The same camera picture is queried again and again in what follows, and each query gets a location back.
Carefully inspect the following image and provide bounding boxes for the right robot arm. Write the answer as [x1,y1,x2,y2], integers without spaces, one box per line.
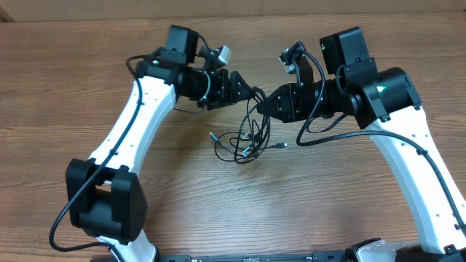
[258,27,465,261]

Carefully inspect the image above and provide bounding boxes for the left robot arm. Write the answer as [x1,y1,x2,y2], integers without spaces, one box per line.
[63,25,253,261]

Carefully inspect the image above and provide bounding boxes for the black usb cables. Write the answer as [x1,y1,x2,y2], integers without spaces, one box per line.
[209,86,288,164]

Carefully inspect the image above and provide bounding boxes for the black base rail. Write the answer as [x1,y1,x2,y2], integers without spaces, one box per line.
[155,250,354,262]

